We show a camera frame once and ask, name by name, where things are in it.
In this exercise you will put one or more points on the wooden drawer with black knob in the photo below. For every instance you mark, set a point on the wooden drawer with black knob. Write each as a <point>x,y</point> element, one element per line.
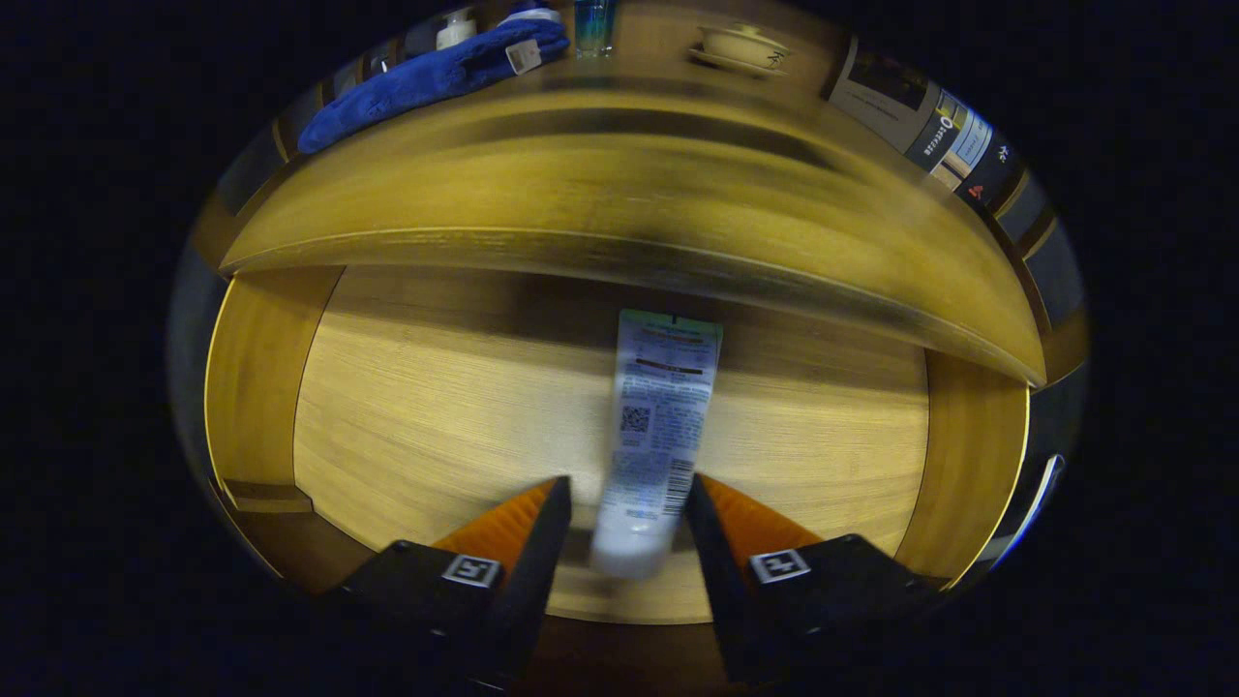
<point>436,407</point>

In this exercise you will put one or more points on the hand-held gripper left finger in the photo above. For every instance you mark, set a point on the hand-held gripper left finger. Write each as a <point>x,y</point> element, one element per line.
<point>528,581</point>

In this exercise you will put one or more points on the white tube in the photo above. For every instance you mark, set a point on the white tube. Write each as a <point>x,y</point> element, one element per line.
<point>658,426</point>

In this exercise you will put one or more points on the teal blue bottle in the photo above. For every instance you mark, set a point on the teal blue bottle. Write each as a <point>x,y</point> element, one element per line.
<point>593,24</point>

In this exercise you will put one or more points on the book with black spine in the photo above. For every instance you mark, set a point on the book with black spine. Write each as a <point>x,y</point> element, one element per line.
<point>992,169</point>

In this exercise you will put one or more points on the white bottle with blue cap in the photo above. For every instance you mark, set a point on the white bottle with blue cap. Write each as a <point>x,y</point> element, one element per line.
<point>532,15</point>

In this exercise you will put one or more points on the beige lidded teacup with saucer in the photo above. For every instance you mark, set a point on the beige lidded teacup with saucer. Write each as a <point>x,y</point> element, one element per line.
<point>740,46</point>

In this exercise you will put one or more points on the wooden countertop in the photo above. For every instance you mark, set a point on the wooden countertop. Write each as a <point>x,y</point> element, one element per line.
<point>581,184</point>

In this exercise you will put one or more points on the blue towel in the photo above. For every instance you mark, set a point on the blue towel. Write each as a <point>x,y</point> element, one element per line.
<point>416,82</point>

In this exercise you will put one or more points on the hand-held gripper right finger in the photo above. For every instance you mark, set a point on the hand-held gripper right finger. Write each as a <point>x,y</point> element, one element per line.
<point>726,581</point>

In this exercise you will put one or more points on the book with pale spine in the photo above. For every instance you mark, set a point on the book with pale spine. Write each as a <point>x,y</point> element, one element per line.
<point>963,145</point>

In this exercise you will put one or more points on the book with purple spine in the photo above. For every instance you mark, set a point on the book with purple spine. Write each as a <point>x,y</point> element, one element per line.
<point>881,97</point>

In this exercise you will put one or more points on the white pump bottle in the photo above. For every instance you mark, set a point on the white pump bottle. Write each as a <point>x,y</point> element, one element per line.
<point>455,31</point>

